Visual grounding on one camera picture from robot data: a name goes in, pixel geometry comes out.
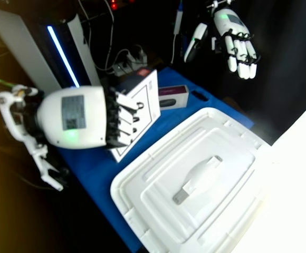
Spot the white and navy calculator box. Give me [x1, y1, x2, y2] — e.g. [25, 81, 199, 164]
[108, 67, 161, 163]

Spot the blue fabric cloth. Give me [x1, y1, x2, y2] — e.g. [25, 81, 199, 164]
[55, 67, 254, 252]

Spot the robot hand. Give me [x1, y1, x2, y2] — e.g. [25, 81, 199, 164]
[184, 7, 261, 80]
[35, 85, 146, 150]

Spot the white adapter with cable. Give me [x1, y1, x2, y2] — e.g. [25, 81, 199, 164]
[170, 1, 184, 65]

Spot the small maroon box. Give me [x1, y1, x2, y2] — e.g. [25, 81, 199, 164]
[158, 84, 189, 110]

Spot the white power cable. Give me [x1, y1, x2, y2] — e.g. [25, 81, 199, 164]
[93, 0, 132, 72]

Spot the white plastic lid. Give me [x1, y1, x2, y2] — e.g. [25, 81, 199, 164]
[110, 106, 265, 253]

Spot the white tower with blue light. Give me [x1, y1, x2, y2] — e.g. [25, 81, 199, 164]
[0, 5, 102, 92]

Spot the white power strip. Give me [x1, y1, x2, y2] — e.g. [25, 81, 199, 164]
[112, 45, 148, 77]

